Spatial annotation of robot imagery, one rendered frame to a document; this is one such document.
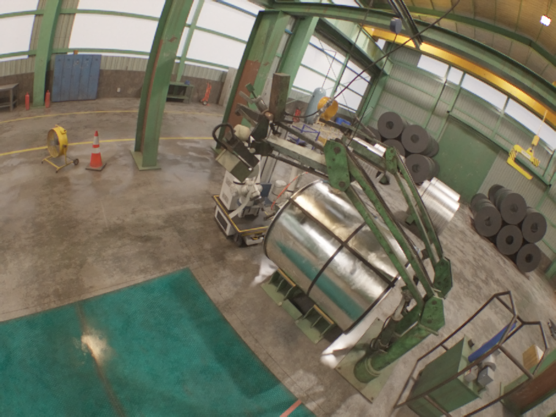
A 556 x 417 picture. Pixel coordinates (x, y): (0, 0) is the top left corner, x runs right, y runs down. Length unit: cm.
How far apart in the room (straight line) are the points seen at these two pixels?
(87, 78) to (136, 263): 861
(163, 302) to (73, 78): 928
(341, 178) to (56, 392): 283
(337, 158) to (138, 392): 237
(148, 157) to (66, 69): 672
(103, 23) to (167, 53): 712
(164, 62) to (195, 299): 365
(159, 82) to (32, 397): 450
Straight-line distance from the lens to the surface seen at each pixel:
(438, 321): 220
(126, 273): 289
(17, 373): 274
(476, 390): 288
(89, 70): 1052
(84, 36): 1120
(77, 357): 250
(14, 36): 1174
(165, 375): 231
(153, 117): 456
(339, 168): 151
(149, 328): 249
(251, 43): 607
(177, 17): 444
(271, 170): 316
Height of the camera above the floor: 223
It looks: 30 degrees down
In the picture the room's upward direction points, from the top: 22 degrees clockwise
